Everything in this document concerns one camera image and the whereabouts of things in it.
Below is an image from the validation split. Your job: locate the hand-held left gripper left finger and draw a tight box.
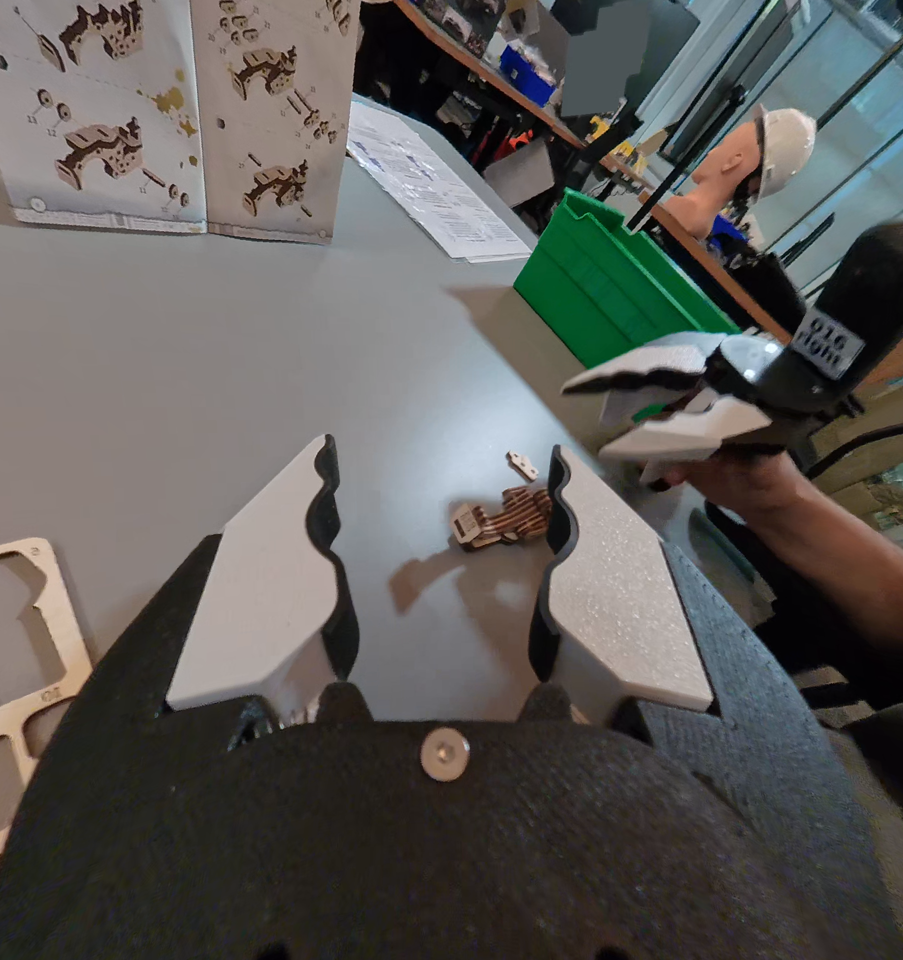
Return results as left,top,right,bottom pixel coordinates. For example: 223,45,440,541
165,432,361,725

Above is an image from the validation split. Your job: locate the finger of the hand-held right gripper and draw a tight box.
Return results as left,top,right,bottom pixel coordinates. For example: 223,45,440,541
561,332,726,432
597,396,775,486

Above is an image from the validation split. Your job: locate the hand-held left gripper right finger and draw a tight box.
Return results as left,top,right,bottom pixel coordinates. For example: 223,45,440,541
528,444,717,727

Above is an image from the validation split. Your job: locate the layered wooden puzzle model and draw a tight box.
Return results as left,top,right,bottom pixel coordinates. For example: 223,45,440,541
450,486,554,552

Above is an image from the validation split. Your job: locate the grey desk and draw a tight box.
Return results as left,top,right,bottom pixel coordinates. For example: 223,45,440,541
0,93,704,931

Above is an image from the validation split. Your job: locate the person's right hand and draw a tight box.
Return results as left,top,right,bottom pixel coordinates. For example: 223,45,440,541
661,448,807,526

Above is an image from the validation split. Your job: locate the green plastic bin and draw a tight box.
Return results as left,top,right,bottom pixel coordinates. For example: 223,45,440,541
513,187,744,369

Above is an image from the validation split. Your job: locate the black bag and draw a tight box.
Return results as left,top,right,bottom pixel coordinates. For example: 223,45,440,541
727,251,807,333

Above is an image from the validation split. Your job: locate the white hard hat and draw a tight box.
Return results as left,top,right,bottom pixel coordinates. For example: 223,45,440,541
751,105,819,201

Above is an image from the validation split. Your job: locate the mannequin head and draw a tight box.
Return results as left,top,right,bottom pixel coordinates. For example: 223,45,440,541
661,123,762,241

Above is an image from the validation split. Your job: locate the black pole with round head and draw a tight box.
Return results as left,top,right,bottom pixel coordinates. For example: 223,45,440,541
622,84,749,235

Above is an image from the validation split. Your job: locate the white panel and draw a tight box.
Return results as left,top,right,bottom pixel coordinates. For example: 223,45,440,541
483,141,554,209

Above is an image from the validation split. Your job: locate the clear sleeved paper sheet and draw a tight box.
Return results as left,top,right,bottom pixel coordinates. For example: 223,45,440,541
344,99,535,265

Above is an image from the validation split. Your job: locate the blue plastic bin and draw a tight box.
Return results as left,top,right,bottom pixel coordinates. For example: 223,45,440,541
500,43,558,106

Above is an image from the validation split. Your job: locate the long wooden-edged table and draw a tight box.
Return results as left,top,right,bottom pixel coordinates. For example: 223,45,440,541
391,0,794,342

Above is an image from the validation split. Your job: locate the person's olive clothing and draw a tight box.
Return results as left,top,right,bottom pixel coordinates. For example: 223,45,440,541
819,693,903,960

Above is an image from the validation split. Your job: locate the printed instruction sheet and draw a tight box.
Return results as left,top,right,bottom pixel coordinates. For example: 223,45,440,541
0,0,363,246

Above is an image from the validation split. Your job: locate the plywood frame sheet with cutouts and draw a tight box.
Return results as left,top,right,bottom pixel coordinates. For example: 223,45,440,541
0,536,94,876

